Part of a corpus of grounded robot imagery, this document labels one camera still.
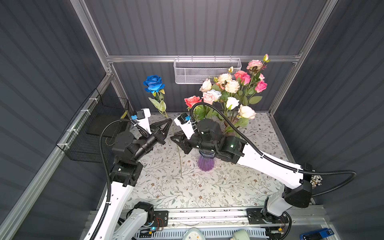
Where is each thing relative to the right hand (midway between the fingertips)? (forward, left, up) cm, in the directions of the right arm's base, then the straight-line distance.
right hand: (173, 138), depth 61 cm
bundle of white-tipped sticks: (-11, -64, -20) cm, 68 cm away
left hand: (+4, 0, +7) cm, 8 cm away
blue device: (-29, -66, -34) cm, 80 cm away
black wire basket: (+3, +43, -5) cm, 44 cm away
